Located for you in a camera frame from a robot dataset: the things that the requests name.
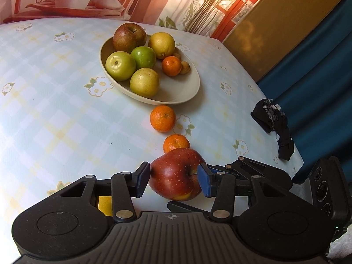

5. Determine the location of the brownish red apple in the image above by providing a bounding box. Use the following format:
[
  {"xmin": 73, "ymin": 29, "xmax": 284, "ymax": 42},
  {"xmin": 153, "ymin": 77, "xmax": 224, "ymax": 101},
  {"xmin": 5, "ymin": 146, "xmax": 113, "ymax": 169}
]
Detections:
[{"xmin": 113, "ymin": 22, "xmax": 147, "ymax": 53}]

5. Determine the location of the large red apple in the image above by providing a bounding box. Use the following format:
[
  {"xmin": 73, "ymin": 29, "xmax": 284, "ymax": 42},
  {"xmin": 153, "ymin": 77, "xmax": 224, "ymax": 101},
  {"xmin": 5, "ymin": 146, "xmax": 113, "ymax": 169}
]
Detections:
[{"xmin": 148, "ymin": 148, "xmax": 207, "ymax": 202}]

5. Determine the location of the printed room scene backdrop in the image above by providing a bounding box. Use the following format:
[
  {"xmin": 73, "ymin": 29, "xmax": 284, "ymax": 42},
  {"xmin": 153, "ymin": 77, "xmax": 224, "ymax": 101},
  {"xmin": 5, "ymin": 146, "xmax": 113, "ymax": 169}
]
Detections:
[{"xmin": 0, "ymin": 0, "xmax": 275, "ymax": 40}]

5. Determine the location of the black dotted glove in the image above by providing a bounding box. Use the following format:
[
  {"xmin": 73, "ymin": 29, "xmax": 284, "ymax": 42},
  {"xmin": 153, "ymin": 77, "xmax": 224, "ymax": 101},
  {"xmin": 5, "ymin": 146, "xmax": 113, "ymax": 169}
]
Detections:
[{"xmin": 251, "ymin": 98, "xmax": 295, "ymax": 161}]

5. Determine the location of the yellow-green apple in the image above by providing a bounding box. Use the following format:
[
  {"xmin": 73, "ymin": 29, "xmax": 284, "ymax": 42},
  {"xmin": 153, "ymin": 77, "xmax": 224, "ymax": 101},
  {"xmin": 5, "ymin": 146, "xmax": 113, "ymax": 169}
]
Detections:
[{"xmin": 105, "ymin": 51, "xmax": 136, "ymax": 81}]

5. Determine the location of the blue curtain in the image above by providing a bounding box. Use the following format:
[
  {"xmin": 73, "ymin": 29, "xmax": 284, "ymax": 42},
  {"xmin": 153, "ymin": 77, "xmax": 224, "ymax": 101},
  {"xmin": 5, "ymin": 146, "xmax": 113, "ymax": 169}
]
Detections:
[{"xmin": 257, "ymin": 0, "xmax": 352, "ymax": 171}]

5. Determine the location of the yellow lemon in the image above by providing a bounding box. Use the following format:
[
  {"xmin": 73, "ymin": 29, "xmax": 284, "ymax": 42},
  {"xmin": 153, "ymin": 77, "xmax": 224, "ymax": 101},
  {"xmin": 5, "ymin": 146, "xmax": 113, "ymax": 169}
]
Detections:
[{"xmin": 129, "ymin": 68, "xmax": 161, "ymax": 98}]

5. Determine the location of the cream round plate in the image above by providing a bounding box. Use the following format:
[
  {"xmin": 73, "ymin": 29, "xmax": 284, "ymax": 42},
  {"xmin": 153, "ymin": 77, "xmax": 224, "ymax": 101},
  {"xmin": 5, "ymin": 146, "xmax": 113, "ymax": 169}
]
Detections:
[{"xmin": 99, "ymin": 34, "xmax": 201, "ymax": 105}]

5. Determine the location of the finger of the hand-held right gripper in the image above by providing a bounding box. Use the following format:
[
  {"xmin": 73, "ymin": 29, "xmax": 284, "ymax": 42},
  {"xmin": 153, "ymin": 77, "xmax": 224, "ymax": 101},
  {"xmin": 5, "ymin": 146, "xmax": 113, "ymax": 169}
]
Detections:
[
  {"xmin": 167, "ymin": 201, "xmax": 213, "ymax": 215},
  {"xmin": 206, "ymin": 156, "xmax": 292, "ymax": 190}
]

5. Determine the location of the green lime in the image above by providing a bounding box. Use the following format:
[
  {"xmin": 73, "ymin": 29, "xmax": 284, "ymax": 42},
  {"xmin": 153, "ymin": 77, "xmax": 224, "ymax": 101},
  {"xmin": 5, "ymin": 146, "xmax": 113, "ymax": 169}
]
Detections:
[{"xmin": 130, "ymin": 46, "xmax": 157, "ymax": 69}]

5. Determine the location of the yellow flat item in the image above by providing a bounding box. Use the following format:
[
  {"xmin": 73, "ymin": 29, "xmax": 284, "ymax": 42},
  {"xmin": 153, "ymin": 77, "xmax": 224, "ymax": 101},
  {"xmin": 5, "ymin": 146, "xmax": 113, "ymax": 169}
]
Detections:
[{"xmin": 95, "ymin": 195, "xmax": 113, "ymax": 217}]

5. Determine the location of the orange tangerine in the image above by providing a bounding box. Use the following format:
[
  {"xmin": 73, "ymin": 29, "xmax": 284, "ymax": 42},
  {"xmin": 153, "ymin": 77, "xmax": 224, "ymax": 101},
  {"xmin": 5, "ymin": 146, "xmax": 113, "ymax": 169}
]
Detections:
[
  {"xmin": 150, "ymin": 105, "xmax": 176, "ymax": 132},
  {"xmin": 161, "ymin": 56, "xmax": 182, "ymax": 77},
  {"xmin": 163, "ymin": 134, "xmax": 191, "ymax": 154}
]

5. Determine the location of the large yellow citrus fruit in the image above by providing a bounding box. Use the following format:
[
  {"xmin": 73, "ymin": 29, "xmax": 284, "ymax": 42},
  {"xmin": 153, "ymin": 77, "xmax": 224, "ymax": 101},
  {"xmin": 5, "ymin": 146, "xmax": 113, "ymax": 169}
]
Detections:
[{"xmin": 148, "ymin": 32, "xmax": 176, "ymax": 59}]

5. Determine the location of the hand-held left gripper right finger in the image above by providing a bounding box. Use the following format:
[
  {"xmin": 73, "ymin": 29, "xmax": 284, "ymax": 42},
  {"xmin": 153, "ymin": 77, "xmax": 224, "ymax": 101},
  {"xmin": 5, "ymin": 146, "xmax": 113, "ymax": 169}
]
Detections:
[{"xmin": 198, "ymin": 163, "xmax": 292, "ymax": 223}]

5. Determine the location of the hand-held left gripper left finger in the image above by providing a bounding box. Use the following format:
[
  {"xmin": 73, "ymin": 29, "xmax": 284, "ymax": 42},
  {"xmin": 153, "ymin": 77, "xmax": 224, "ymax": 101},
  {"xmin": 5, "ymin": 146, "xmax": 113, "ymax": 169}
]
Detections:
[{"xmin": 59, "ymin": 161, "xmax": 151, "ymax": 223}]

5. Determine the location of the ochre panel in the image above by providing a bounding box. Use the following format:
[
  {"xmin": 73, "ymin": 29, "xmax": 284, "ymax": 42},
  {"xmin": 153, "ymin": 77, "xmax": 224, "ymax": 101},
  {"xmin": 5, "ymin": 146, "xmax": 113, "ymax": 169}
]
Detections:
[{"xmin": 222, "ymin": 0, "xmax": 348, "ymax": 82}]

